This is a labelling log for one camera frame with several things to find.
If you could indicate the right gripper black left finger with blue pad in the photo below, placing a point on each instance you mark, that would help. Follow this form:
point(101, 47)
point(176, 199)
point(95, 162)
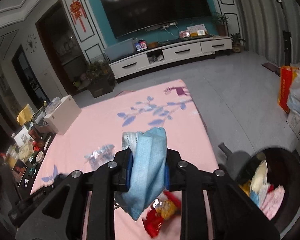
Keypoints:
point(82, 204)

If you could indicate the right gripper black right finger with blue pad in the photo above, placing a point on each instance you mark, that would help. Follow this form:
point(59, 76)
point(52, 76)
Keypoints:
point(214, 199)

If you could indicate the yellow snack wrapper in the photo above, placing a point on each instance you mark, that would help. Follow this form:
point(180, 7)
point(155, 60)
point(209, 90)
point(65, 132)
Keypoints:
point(246, 187)

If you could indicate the red snack wrapper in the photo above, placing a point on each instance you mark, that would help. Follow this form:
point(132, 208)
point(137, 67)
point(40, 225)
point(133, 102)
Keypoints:
point(164, 208)

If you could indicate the light blue face mask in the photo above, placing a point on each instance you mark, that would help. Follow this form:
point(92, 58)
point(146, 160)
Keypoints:
point(147, 179)

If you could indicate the black round trash bin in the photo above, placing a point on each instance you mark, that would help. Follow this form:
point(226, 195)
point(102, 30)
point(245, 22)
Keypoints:
point(283, 170)

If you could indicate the pink plastic wrapper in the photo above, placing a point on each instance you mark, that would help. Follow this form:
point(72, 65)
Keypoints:
point(273, 202)

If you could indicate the white slipper sole in bin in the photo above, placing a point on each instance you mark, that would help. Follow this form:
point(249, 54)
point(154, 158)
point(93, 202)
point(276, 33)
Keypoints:
point(260, 177)

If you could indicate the clear plastic bag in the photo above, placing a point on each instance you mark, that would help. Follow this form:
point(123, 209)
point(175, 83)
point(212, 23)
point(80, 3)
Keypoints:
point(102, 155)

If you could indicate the white box on table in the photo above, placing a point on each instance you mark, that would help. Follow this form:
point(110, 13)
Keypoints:
point(63, 116)

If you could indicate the yellow cloth on chair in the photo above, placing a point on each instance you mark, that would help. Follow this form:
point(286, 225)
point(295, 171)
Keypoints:
point(25, 115)

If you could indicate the pink floral tablecloth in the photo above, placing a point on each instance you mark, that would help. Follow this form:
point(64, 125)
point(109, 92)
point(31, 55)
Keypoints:
point(168, 105)

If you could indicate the large floor plant dark pot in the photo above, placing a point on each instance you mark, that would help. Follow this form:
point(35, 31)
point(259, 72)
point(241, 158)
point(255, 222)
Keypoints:
point(102, 80)

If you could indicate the red paper shopping bag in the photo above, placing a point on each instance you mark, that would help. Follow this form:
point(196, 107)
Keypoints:
point(287, 76)

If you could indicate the white TV cabinet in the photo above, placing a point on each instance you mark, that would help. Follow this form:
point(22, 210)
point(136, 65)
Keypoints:
point(170, 53)

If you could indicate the potted plant by curtain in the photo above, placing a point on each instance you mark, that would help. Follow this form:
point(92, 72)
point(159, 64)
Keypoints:
point(237, 42)

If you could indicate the white certificate card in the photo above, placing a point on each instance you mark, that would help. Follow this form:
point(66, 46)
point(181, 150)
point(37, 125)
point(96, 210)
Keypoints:
point(197, 30)

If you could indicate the QR code stand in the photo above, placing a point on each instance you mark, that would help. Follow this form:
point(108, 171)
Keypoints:
point(141, 45)

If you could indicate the potted plant on cabinet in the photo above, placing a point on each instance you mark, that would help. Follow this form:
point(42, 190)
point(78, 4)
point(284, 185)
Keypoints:
point(220, 21)

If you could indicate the red Chinese knot decoration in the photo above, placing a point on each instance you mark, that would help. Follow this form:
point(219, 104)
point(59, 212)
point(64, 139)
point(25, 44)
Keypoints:
point(77, 13)

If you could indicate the large black television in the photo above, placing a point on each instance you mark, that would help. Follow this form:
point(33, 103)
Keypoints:
point(126, 16)

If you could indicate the black wall clock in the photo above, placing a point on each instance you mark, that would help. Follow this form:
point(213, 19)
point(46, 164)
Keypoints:
point(31, 43)

